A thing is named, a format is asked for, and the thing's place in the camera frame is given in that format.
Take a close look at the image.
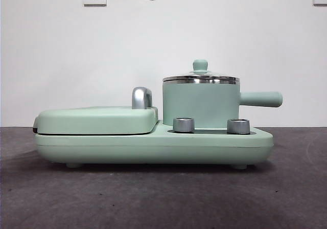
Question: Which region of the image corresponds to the mint green pot with handle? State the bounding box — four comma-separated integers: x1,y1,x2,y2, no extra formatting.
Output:
162,77,283,131

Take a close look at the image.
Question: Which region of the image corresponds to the mint green griddle cover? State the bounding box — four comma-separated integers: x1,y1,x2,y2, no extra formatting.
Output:
32,106,159,135

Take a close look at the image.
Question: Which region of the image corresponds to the glass lid with green knob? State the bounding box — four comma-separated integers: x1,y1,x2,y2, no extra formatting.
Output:
163,58,241,82

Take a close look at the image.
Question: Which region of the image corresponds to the silver control knob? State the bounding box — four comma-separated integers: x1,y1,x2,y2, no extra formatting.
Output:
226,118,250,134
172,117,195,133

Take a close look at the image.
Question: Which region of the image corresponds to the chrome griddle cover handle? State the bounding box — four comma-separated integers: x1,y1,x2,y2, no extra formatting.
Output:
131,86,153,110

